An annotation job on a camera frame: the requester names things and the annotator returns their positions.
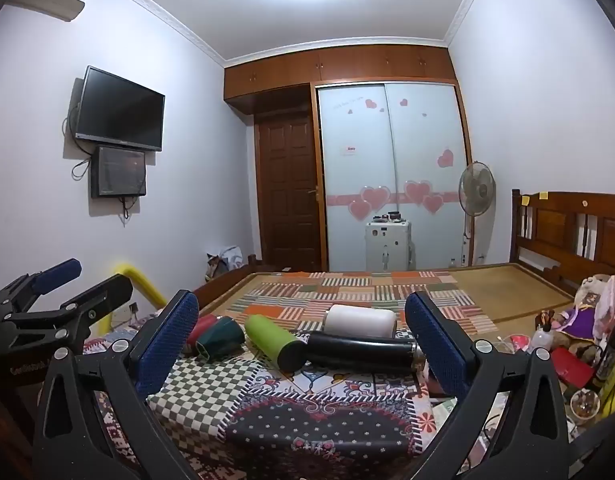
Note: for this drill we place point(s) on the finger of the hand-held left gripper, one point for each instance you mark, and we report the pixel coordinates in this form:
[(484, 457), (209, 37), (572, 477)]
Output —
[(105, 295), (57, 275)]

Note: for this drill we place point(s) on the wooden bed frame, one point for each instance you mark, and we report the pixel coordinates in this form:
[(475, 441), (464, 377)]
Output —
[(552, 225)]

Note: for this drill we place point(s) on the bamboo mat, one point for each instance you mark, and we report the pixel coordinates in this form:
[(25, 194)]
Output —
[(512, 290)]

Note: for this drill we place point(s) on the red cup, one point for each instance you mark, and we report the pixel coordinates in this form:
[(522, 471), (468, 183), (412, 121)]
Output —
[(201, 330)]

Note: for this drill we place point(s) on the white appliance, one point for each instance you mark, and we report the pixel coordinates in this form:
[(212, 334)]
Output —
[(387, 245)]

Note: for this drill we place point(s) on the standing fan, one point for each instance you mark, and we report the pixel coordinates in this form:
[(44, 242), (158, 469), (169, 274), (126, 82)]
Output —
[(477, 187)]

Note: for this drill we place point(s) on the red box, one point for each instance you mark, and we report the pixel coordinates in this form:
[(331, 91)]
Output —
[(571, 366)]

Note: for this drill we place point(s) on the wall socket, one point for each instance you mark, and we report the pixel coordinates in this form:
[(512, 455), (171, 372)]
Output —
[(134, 307)]

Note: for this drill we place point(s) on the wooden wardrobe with heart stickers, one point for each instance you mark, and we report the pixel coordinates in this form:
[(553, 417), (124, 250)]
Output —
[(387, 160)]

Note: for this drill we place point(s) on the lime green cup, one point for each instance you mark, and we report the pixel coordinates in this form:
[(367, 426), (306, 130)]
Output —
[(273, 342)]

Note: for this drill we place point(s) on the yellow foam tube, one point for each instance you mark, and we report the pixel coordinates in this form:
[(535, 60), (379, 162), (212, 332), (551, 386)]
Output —
[(137, 280)]

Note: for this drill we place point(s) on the black insulated cup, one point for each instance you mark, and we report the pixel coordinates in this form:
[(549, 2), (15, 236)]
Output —
[(362, 353)]

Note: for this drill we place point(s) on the dark green cup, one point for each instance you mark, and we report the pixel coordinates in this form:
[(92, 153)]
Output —
[(226, 336)]

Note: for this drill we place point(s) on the brown wooden door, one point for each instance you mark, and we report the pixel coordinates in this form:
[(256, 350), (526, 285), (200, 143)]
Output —
[(290, 185)]

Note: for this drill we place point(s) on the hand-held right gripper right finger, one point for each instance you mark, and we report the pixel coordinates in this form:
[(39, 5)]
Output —
[(437, 347)]

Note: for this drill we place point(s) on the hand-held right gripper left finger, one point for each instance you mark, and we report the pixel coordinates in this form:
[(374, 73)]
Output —
[(171, 340)]

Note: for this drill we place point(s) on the black flat television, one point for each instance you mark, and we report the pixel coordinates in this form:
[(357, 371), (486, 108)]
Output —
[(120, 109)]

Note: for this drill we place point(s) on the small white bottle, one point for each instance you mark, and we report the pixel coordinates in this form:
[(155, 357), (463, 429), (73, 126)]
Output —
[(541, 341)]

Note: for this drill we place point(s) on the bags in corner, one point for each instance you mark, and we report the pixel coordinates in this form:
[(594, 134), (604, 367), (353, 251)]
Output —
[(225, 262)]

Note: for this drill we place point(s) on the dark bottle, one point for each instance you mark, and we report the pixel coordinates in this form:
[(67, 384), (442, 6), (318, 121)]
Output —
[(612, 355)]

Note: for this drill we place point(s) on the small bowl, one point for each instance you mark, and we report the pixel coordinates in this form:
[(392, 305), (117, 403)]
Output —
[(585, 404)]

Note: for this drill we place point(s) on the small wall monitor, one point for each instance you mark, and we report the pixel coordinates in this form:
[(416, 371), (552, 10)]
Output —
[(118, 171)]

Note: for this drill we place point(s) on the green checkered cloth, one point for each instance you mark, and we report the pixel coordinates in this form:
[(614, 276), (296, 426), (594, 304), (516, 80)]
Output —
[(202, 390)]

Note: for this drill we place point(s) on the patterned printed cloth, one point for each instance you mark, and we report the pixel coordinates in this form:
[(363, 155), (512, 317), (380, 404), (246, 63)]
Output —
[(327, 410)]

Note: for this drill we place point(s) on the patchwork blanket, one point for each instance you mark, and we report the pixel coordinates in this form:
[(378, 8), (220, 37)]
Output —
[(357, 287)]

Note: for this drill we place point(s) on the white cup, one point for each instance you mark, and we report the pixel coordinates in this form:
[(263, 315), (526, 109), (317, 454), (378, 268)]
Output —
[(360, 321)]

